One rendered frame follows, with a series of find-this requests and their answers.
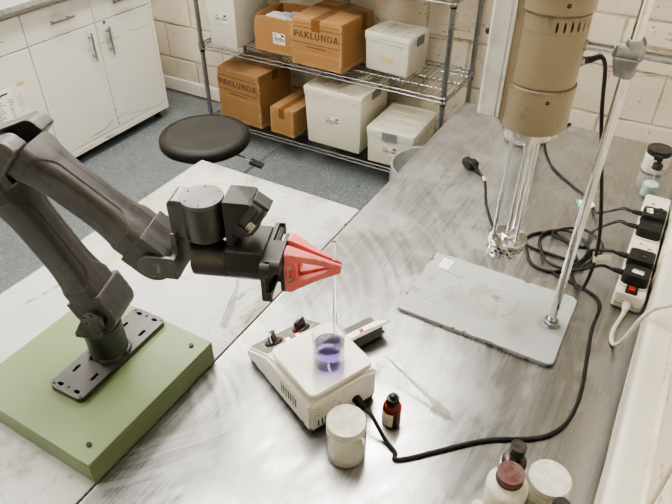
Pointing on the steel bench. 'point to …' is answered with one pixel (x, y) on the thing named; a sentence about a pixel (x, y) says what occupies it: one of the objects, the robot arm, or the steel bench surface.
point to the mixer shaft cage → (505, 245)
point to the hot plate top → (303, 363)
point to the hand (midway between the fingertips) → (335, 266)
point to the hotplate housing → (359, 391)
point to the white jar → (657, 154)
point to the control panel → (282, 337)
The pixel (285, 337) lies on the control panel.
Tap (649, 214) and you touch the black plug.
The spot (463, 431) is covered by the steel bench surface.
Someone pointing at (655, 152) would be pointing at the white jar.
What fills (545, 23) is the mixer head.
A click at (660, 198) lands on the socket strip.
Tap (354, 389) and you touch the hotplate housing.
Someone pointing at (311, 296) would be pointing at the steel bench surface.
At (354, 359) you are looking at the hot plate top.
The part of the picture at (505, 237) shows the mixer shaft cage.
